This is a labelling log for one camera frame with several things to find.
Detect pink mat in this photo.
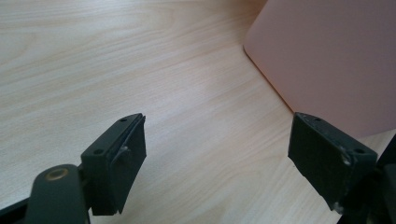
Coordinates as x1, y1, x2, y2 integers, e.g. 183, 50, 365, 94
243, 0, 396, 140

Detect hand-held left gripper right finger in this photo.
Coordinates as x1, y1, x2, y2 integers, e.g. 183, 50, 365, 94
287, 111, 379, 215

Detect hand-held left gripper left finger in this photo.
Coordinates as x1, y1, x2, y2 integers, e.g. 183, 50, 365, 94
80, 112, 148, 217

